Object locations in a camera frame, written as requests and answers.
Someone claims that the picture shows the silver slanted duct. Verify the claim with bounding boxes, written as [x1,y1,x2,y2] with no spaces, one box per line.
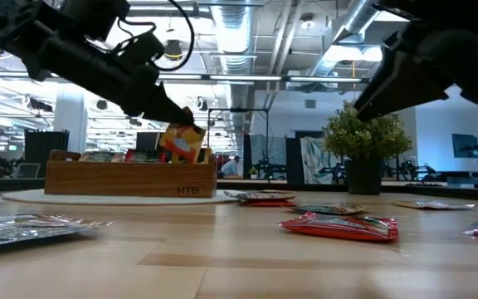
[305,0,385,78]

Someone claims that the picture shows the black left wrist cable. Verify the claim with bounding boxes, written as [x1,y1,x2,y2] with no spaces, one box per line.
[116,0,196,72]

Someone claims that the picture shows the silver ventilation duct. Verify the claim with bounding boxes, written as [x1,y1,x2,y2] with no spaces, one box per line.
[212,0,256,110]

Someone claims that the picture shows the black aluminium table frame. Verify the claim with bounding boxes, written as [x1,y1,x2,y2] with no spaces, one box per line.
[0,177,478,200]

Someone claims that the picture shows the black panel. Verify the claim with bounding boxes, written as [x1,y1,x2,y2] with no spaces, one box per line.
[285,136,306,185]

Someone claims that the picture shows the person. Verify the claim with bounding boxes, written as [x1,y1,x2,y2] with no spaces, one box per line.
[220,154,242,178]

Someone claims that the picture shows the white round plate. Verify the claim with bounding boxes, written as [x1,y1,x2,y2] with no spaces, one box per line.
[1,189,240,207]

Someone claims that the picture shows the patterned cloth sheet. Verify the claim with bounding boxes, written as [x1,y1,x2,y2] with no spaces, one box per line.
[300,136,339,185]

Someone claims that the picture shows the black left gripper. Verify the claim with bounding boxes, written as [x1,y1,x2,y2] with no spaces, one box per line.
[22,28,196,125]

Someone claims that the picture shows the ceiling light strip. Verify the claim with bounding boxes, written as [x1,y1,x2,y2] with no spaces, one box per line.
[209,74,284,82]

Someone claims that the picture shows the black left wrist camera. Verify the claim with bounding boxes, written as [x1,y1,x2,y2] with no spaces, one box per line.
[114,32,166,70]

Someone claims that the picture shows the white column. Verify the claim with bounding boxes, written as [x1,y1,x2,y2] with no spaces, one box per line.
[53,89,88,154]

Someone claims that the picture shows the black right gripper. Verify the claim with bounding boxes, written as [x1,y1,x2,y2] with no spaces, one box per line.
[354,24,478,122]

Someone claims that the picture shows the grey background desk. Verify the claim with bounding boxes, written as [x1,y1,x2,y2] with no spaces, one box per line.
[423,169,478,190]

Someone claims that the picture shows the wooden tea box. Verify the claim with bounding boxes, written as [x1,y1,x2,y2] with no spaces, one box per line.
[43,149,218,199]

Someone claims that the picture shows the black desk monitor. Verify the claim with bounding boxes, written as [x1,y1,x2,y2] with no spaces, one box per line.
[135,131,162,151]

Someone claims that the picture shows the green potted plant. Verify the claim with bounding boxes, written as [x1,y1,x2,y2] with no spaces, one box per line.
[323,100,413,196]

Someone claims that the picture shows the black cabinet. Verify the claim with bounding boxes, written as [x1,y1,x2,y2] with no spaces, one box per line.
[24,130,71,179]

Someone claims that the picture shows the round ceiling lamp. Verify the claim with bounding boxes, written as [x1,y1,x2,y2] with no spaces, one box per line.
[299,12,317,31]

